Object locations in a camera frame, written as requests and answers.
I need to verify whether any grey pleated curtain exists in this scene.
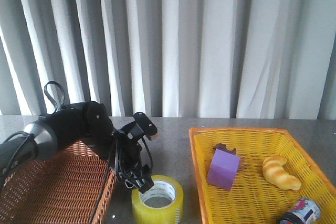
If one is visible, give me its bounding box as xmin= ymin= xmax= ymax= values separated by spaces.
xmin=1 ymin=0 xmax=335 ymax=120

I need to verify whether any small dark labelled jar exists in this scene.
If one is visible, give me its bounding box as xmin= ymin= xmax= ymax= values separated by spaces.
xmin=276 ymin=197 xmax=321 ymax=224

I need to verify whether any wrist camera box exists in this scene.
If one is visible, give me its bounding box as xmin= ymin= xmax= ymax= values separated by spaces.
xmin=120 ymin=112 xmax=159 ymax=141

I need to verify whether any purple foam block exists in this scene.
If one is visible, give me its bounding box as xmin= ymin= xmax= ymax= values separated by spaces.
xmin=207 ymin=148 xmax=240 ymax=191

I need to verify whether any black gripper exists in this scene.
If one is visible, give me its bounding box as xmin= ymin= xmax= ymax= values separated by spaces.
xmin=112 ymin=130 xmax=154 ymax=194

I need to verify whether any yellow packing tape roll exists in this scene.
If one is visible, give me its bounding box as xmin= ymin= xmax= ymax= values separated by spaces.
xmin=131 ymin=175 xmax=184 ymax=223

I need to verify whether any toy croissant bread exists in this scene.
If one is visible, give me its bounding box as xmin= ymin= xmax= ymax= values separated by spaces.
xmin=262 ymin=155 xmax=302 ymax=191

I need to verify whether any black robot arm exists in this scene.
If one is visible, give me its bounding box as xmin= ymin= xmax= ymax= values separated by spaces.
xmin=1 ymin=101 xmax=158 ymax=193

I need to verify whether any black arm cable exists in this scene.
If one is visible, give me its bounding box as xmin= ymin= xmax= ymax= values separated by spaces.
xmin=0 ymin=81 xmax=154 ymax=224

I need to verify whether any brown wicker basket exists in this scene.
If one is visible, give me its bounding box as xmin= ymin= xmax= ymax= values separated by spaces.
xmin=1 ymin=141 xmax=117 ymax=223

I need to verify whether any brown chocolate toy piece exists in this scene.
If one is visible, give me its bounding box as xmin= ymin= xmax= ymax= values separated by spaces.
xmin=213 ymin=143 xmax=248 ymax=172

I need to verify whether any yellow plastic woven basket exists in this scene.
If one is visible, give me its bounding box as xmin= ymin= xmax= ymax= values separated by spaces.
xmin=189 ymin=127 xmax=335 ymax=223

